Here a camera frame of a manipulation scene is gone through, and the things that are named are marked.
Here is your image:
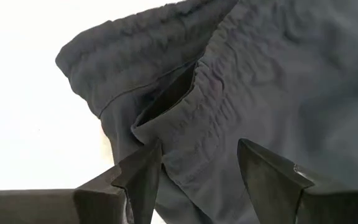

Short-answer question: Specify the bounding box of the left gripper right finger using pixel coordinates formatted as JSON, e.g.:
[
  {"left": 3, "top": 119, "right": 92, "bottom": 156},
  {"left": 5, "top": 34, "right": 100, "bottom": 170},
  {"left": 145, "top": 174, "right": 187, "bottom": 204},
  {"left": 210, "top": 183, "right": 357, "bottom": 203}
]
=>
[{"left": 237, "top": 138, "right": 358, "bottom": 224}]

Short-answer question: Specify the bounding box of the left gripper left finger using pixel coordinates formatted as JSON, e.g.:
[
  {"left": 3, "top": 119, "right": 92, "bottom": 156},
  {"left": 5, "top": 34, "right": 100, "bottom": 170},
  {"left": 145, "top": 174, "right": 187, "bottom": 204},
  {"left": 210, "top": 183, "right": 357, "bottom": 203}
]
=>
[{"left": 0, "top": 139, "right": 163, "bottom": 224}]

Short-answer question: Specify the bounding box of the navy garment with logo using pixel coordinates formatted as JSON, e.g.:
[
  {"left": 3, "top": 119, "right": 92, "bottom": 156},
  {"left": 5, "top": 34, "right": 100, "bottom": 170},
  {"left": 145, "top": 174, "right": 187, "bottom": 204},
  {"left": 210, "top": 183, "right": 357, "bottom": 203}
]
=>
[{"left": 55, "top": 0, "right": 358, "bottom": 224}]

